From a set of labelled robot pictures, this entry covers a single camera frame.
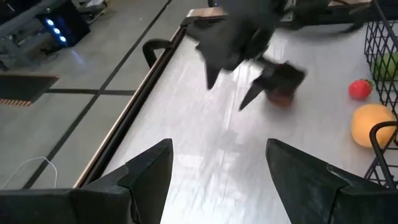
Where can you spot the black computer with blue lights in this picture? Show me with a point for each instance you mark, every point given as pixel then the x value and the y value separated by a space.
pixel 68 25

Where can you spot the orange-yellow mango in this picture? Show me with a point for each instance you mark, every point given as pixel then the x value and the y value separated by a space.
pixel 368 124

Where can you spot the black device with blue lights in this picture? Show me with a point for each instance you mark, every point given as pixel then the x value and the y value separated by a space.
pixel 21 25

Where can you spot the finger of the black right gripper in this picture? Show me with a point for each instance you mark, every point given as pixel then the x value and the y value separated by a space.
pixel 280 79
pixel 212 74

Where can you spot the dark green lime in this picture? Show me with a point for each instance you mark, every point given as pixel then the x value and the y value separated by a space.
pixel 387 67

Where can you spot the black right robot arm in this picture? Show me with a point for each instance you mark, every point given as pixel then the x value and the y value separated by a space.
pixel 311 14

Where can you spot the red tomato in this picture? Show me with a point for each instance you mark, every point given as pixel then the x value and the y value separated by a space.
pixel 281 100

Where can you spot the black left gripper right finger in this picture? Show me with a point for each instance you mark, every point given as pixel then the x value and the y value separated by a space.
pixel 304 186

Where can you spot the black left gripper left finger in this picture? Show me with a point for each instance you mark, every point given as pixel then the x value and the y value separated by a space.
pixel 140 186

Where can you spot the dark mat with striped edge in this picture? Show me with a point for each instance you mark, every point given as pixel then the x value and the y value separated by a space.
pixel 25 87

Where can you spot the small red strawberry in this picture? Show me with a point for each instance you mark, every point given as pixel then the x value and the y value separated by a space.
pixel 359 89

